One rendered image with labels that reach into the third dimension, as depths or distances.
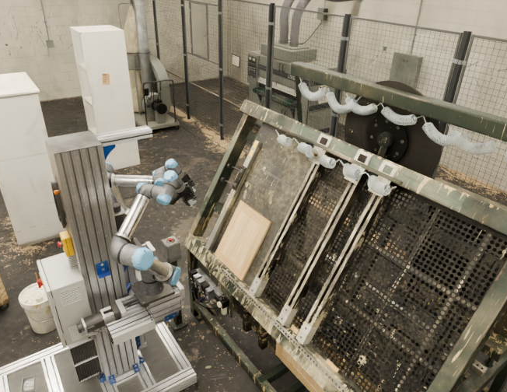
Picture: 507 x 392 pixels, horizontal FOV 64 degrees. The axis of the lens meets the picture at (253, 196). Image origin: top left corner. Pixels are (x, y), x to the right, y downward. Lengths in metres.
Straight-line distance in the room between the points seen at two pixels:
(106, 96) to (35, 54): 4.41
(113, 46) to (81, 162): 4.09
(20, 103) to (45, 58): 6.03
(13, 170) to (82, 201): 2.52
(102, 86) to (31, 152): 1.91
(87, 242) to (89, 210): 0.21
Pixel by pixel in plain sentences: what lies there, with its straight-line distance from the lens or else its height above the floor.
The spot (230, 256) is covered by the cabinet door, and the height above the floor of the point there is 0.96.
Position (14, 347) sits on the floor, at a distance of 4.23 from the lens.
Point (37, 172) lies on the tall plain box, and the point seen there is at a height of 0.89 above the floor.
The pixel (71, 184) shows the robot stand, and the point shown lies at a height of 1.84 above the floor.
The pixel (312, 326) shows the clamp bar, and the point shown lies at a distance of 2.57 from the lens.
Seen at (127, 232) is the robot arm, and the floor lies 1.61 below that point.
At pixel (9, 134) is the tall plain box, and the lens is 4.80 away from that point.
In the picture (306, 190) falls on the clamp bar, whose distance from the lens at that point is 2.68.
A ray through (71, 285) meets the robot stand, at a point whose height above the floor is 1.21.
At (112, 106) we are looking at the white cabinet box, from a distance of 6.50.
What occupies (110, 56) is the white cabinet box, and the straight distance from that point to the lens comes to 6.35.
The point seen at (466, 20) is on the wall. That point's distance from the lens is 7.22.
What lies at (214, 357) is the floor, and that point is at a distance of 3.72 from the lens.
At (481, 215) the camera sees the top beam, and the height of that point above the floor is 1.91.
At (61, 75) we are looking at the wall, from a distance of 10.82.
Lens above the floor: 2.90
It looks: 30 degrees down
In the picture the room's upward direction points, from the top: 2 degrees clockwise
